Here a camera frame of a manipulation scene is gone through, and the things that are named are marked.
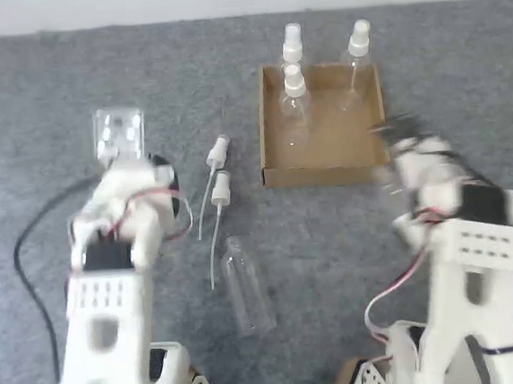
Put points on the clear bottle with spray top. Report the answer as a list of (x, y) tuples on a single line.
[(359, 41), (293, 45), (294, 83)]

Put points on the brown cardboard box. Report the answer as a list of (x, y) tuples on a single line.
[(339, 158)]

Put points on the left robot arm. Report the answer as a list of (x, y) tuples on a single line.
[(113, 348)]

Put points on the white spray top with tube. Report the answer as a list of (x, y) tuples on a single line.
[(221, 189), (218, 152)]

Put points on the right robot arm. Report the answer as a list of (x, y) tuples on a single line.
[(456, 318)]

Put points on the clear plastic bottle without top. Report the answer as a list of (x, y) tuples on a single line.
[(248, 287)]

